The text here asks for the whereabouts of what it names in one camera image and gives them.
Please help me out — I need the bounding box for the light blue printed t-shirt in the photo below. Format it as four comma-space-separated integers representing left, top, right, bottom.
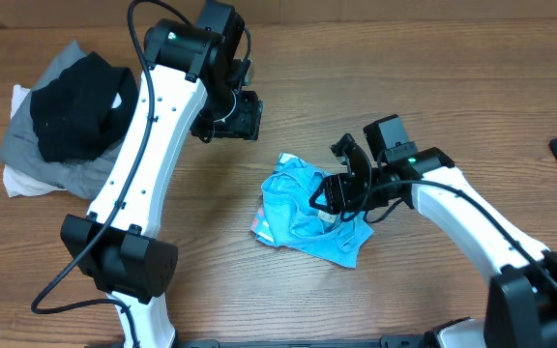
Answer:
250, 153, 373, 269

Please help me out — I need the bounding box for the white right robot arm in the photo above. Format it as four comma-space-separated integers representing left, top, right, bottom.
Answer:
309, 134, 557, 348

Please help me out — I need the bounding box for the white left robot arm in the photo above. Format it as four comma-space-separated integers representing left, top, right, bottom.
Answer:
61, 19, 263, 347

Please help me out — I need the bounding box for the black folded garment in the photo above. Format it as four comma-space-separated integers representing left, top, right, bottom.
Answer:
30, 52, 138, 162

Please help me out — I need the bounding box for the grey folded garment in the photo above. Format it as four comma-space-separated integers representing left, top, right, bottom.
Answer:
0, 41, 122, 200

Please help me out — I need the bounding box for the white folded garment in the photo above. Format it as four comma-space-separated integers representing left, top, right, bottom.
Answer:
3, 84, 64, 197

